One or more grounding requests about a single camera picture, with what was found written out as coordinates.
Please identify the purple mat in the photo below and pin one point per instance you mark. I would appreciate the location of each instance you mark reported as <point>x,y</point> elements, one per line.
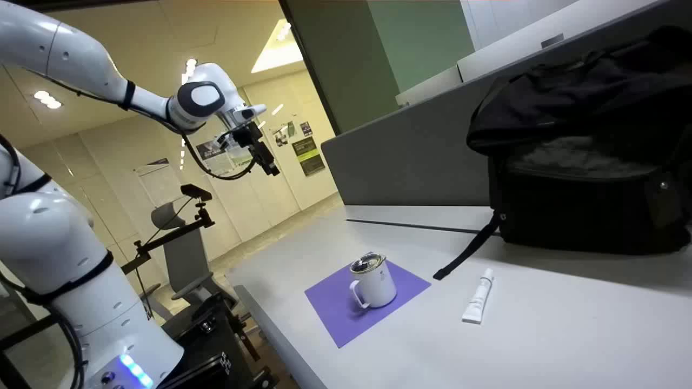
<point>332,313</point>

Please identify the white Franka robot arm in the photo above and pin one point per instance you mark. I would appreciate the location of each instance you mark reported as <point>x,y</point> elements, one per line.
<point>51,239</point>

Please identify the yellow and black wall poster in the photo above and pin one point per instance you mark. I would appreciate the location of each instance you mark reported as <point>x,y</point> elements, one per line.
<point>308,156</point>

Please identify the small ceiling light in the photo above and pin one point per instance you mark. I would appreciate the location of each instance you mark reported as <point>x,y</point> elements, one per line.
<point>46,99</point>

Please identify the black backpack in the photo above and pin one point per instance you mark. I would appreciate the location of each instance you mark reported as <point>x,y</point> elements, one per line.
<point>585,143</point>

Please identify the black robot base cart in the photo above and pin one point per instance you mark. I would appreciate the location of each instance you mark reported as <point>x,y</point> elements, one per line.
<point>217,346</point>

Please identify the large square ceiling light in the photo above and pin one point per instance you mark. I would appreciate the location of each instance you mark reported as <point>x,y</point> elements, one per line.
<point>278,48</point>

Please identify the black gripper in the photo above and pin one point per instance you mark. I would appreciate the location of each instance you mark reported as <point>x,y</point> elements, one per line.
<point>247,135</point>

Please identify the small framed wall picture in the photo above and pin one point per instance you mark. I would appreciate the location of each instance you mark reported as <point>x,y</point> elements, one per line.
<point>208,148</point>

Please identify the white cream tube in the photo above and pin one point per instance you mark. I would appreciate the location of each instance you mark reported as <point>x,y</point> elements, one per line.
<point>479,296</point>

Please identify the silver metal cup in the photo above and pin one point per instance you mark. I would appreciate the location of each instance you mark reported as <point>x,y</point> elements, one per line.
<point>377,287</point>

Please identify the grey panel stand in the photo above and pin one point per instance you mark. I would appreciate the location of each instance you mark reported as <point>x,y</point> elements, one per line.
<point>184,250</point>

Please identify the black camera on stand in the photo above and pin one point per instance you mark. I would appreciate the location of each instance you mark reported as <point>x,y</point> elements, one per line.
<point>196,192</point>

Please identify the grey desk partition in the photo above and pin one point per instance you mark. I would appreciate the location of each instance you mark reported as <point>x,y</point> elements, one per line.
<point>411,158</point>

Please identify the white ledge board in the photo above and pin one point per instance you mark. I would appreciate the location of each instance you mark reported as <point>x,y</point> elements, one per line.
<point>532,44</point>

